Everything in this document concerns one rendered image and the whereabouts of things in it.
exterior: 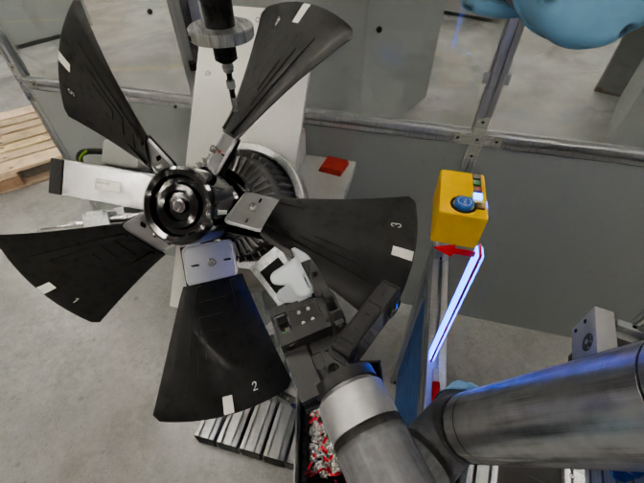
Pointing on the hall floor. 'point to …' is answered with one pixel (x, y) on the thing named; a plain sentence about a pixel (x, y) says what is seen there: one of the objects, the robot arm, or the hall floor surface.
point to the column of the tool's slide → (184, 35)
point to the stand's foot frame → (256, 429)
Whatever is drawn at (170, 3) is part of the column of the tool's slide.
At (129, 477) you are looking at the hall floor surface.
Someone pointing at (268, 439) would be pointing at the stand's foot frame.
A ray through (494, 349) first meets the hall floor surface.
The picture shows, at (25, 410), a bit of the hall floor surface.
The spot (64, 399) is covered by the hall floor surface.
